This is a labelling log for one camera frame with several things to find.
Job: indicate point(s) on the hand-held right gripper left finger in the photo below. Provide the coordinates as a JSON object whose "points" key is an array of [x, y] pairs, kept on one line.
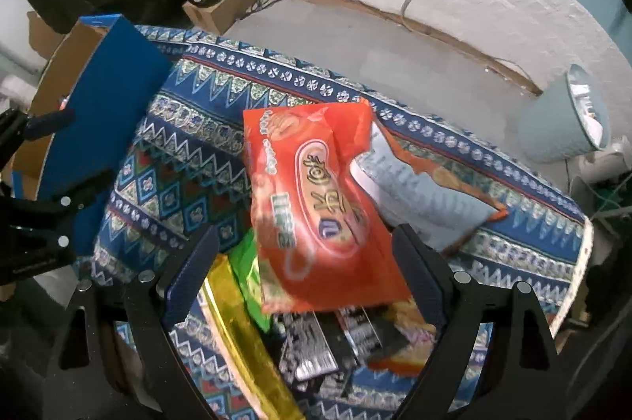
{"points": [[190, 272]]}

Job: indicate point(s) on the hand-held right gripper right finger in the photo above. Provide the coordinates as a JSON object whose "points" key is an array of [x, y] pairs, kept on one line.
{"points": [[419, 267]]}

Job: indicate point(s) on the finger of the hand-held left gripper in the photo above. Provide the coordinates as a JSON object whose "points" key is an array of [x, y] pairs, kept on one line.
{"points": [[49, 124], [64, 212]]}

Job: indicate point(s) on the orange noodle packet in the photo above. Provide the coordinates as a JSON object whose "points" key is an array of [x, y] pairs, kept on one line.
{"points": [[410, 326]]}

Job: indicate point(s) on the cardboard box with blue outside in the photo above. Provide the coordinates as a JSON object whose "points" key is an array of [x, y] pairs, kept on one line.
{"points": [[108, 94]]}

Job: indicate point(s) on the orange packet with silver back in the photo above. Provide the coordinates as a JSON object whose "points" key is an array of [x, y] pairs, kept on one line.
{"points": [[429, 198]]}

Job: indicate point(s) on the gold snack packet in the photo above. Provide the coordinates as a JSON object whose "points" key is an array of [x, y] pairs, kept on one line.
{"points": [[237, 331]]}

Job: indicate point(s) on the black snack packet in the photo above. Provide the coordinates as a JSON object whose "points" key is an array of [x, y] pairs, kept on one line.
{"points": [[360, 331]]}

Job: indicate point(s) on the large orange snack packet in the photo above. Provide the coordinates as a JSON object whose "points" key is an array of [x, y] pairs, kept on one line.
{"points": [[316, 203]]}

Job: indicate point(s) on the black packet with silver print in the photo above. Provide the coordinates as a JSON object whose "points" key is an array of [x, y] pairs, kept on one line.
{"points": [[306, 341]]}

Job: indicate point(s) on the green snack packet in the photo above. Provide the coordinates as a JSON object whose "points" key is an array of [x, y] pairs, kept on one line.
{"points": [[247, 272]]}

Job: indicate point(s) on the flat cardboard piece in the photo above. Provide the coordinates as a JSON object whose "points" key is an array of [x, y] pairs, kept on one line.
{"points": [[44, 37]]}

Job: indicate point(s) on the white plastic sheet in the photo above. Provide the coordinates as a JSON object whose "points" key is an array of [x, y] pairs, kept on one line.
{"points": [[17, 30]]}

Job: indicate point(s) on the blue patterned tablecloth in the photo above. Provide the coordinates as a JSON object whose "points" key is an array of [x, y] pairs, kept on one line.
{"points": [[207, 104]]}

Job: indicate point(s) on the light blue waste bin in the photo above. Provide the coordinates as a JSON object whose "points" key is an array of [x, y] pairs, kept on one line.
{"points": [[548, 124]]}

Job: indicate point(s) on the small cardboard box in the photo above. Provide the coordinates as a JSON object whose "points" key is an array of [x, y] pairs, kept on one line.
{"points": [[227, 10]]}

